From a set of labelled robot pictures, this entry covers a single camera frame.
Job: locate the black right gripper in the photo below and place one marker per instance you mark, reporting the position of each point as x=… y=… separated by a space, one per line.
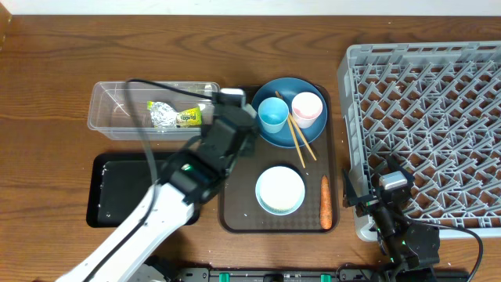
x=351 y=198

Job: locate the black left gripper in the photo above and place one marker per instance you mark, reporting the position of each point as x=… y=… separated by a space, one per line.
x=250 y=132

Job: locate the orange carrot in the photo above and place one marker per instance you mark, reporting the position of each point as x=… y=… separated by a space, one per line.
x=325 y=211

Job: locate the foil snack wrapper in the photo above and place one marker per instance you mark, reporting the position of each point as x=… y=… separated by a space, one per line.
x=163 y=115

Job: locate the wooden chopstick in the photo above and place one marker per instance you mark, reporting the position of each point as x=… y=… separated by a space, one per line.
x=292 y=132
x=303 y=139

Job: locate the light blue bowl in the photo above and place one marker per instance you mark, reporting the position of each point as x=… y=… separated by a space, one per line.
x=280 y=190

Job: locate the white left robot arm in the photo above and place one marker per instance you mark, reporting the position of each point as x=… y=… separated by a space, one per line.
x=189 y=178

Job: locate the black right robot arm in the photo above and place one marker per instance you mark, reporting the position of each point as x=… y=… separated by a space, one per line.
x=412 y=247

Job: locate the grey dishwasher rack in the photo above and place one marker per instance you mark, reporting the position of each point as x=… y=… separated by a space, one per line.
x=434 y=108

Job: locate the light blue cup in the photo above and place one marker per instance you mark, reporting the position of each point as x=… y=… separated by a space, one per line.
x=273 y=113

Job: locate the clear plastic bin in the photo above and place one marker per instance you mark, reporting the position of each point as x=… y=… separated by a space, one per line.
x=118 y=117

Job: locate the dark blue plate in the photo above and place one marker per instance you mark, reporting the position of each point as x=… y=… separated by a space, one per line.
x=288 y=88

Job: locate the brown serving tray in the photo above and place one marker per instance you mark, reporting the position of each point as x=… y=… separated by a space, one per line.
x=238 y=207

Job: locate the pink cup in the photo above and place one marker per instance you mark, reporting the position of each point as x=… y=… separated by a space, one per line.
x=306 y=108

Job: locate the black tray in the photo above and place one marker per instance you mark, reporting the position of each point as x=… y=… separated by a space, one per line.
x=119 y=182

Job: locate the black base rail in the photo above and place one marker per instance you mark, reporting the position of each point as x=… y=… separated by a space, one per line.
x=158 y=269

